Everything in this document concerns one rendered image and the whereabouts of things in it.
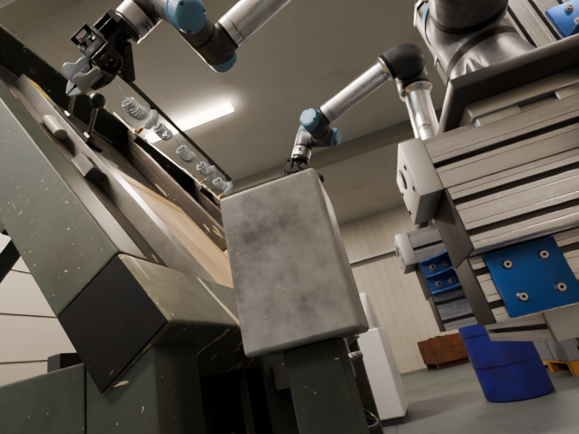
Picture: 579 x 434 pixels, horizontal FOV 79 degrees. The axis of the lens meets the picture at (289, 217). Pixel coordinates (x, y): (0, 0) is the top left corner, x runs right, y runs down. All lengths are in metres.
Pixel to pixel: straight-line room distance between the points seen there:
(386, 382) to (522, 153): 3.48
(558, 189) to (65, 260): 0.63
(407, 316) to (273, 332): 8.79
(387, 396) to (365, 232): 6.12
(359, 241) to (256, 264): 9.09
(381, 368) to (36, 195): 3.59
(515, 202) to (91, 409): 0.55
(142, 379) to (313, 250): 0.23
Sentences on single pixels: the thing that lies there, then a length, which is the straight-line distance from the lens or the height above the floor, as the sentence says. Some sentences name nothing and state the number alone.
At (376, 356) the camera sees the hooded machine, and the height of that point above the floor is 0.61.
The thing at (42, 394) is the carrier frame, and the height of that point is 0.77.
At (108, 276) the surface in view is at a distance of 0.47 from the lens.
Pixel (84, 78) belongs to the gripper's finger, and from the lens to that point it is 0.97.
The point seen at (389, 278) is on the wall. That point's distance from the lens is 9.22.
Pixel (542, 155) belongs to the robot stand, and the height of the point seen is 0.91.
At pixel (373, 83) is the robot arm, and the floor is 1.56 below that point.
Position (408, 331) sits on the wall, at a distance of 9.11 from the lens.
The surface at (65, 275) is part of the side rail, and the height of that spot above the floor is 0.90.
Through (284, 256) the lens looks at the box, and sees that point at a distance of 0.37.
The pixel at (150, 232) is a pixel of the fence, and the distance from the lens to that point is 0.79.
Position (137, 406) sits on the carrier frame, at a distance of 0.44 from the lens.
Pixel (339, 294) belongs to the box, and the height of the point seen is 0.78.
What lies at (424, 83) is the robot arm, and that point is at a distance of 1.43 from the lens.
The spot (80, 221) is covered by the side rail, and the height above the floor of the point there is 0.97.
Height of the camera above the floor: 0.73
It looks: 22 degrees up
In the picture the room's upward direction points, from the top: 14 degrees counter-clockwise
